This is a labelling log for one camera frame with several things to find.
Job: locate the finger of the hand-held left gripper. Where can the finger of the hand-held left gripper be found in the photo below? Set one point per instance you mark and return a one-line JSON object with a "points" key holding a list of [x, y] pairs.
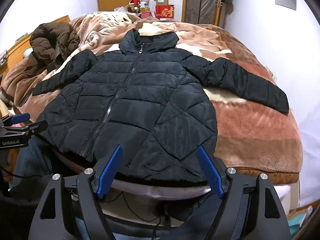
{"points": [[21, 118], [37, 125]]}

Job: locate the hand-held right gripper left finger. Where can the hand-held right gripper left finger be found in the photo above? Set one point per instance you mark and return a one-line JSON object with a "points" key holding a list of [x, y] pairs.
{"points": [[111, 172]]}

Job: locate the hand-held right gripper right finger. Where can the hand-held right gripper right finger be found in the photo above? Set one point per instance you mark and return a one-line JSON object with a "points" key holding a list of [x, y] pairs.
{"points": [[210, 173]]}

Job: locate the black puffer jacket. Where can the black puffer jacket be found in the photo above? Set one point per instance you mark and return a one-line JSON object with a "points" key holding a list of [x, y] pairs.
{"points": [[140, 100]]}

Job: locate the person's legs in jeans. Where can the person's legs in jeans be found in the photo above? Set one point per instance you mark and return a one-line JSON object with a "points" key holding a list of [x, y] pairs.
{"points": [[30, 160]]}

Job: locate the brown patterned fleece blanket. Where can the brown patterned fleece blanket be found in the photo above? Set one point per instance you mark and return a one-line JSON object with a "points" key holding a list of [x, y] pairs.
{"points": [[250, 130]]}

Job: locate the white round object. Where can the white round object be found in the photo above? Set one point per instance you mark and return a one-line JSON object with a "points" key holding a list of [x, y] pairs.
{"points": [[28, 53]]}

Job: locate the brown puffer jacket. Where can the brown puffer jacket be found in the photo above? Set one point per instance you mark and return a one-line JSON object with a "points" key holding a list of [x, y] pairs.
{"points": [[50, 42]]}

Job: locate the teal box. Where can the teal box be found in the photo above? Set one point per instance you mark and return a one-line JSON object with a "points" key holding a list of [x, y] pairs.
{"points": [[298, 220]]}

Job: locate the plush toy with santa hat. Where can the plush toy with santa hat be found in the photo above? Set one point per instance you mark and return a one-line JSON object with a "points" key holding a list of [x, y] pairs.
{"points": [[133, 5]]}

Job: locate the red gift box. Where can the red gift box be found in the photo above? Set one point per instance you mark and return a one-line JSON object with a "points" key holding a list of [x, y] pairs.
{"points": [[164, 12]]}

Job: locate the grey fabric wardrobe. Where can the grey fabric wardrobe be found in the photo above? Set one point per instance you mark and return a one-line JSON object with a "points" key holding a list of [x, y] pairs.
{"points": [[203, 1]]}

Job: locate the open cardboard box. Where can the open cardboard box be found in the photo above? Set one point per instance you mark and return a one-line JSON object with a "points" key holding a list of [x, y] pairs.
{"points": [[161, 0]]}

